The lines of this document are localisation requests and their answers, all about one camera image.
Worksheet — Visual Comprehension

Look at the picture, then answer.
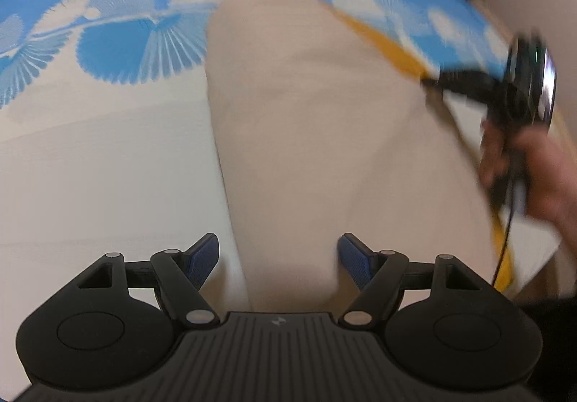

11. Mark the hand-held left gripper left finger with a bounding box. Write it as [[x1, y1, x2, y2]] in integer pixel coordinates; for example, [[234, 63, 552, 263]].
[[67, 233, 221, 331]]

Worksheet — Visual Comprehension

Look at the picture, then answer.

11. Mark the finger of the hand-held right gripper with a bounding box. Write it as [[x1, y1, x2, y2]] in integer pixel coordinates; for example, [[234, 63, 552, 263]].
[[421, 67, 497, 107]]

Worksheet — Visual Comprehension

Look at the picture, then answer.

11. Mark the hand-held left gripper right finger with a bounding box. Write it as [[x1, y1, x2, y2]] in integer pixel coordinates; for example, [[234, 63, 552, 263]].
[[338, 233, 492, 331]]

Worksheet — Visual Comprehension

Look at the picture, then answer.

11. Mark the beige and mustard hooded jacket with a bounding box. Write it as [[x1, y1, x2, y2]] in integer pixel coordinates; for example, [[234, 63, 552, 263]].
[[205, 0, 517, 317]]

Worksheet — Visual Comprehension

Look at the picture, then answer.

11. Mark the person's right hand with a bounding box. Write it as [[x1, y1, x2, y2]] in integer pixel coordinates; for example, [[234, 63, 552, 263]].
[[478, 119, 577, 230]]

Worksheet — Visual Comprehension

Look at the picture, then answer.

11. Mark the black cable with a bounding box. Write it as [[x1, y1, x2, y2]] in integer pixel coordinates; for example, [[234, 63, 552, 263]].
[[491, 199, 515, 288]]

